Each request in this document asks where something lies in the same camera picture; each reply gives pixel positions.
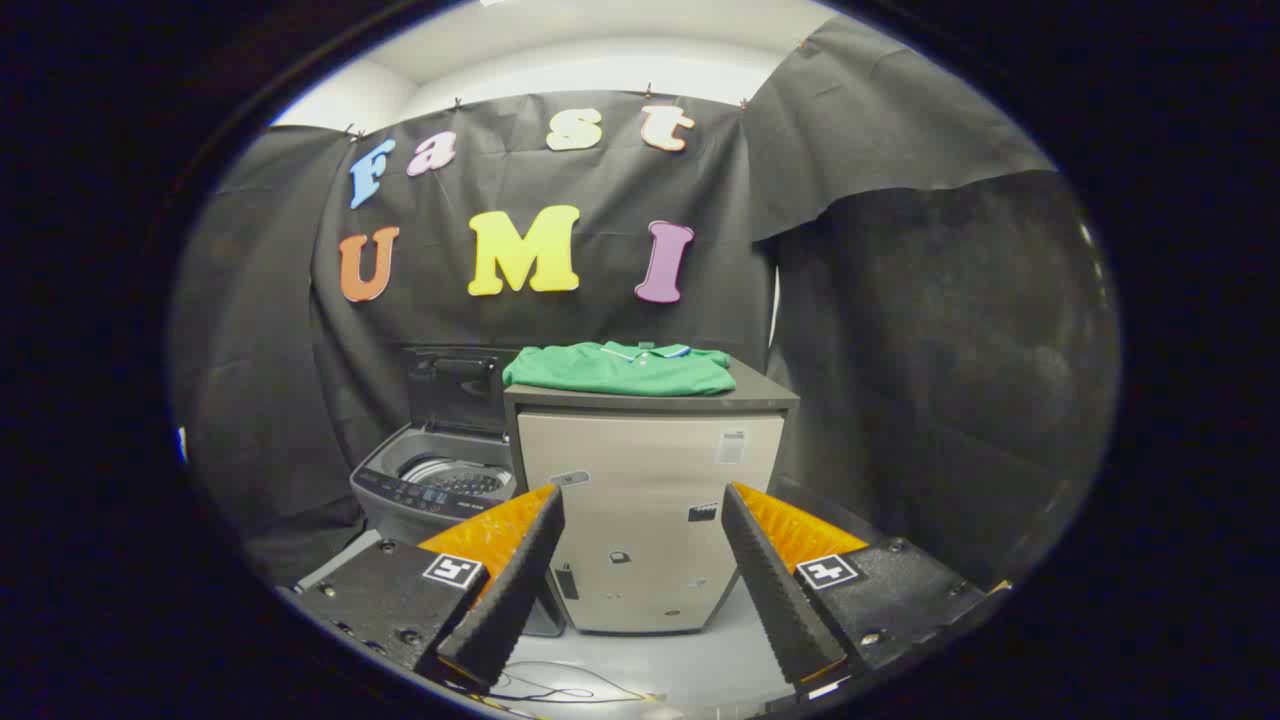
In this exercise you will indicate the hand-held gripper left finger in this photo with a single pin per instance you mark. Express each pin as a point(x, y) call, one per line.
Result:
point(510, 590)

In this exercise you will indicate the beige cabinet with grey top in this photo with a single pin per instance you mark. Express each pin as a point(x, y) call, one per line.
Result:
point(640, 470)

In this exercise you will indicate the grey washing machine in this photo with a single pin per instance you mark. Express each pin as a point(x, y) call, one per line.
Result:
point(400, 500)

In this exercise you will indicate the green polo shirt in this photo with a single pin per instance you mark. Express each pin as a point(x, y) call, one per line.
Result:
point(620, 370)

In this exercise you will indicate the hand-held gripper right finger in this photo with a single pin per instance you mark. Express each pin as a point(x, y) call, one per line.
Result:
point(775, 590)

